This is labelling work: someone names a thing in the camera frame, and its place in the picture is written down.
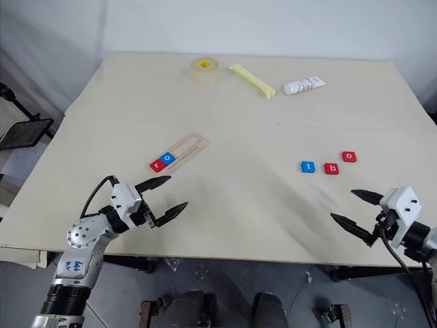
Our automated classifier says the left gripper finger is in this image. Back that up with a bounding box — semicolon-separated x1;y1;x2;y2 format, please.
134;175;172;195
150;201;189;229

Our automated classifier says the white cream tube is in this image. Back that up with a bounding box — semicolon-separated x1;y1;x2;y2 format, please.
283;75;328;96

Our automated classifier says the black stand with plate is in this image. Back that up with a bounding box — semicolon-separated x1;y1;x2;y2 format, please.
0;81;55;152

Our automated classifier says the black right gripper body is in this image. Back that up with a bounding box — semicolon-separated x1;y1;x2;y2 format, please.
370;208;399;247

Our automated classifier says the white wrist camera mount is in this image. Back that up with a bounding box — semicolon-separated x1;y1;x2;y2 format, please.
110;182;138;223
380;186;423;249

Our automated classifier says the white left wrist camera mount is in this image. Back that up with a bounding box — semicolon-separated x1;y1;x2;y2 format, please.
110;182;138;223

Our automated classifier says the rusty metal bracket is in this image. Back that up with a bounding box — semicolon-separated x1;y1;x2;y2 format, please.
140;299;162;328
314;303;352;328

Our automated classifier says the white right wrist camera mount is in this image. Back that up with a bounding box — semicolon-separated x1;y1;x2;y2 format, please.
380;186;423;249

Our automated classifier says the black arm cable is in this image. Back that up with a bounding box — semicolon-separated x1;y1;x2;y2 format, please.
79;175;120;220
378;211;437;328

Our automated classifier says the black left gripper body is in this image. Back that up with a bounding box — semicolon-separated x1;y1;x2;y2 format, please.
125;197;162;230

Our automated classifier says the dark rounded shape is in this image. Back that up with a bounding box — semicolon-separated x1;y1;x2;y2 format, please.
253;292;288;328
159;289;216;328

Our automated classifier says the yellow foam stick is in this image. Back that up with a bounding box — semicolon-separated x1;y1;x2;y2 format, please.
229;64;277;100

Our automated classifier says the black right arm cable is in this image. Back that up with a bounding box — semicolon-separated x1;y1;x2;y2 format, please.
378;211;437;328

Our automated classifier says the wooden letter tray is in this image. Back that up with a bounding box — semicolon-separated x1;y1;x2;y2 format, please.
149;132;210;174

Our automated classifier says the clear tape roll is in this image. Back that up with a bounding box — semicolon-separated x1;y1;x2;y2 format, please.
186;57;221;86

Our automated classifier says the black table frame bar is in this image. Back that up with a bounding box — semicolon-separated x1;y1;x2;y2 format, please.
102;254;155;275
328;265;432;283

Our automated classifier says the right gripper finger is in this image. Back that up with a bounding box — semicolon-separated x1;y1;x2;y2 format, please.
350;189;385;206
330;212;375;247

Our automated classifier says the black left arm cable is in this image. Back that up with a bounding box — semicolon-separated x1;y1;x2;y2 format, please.
79;175;120;220

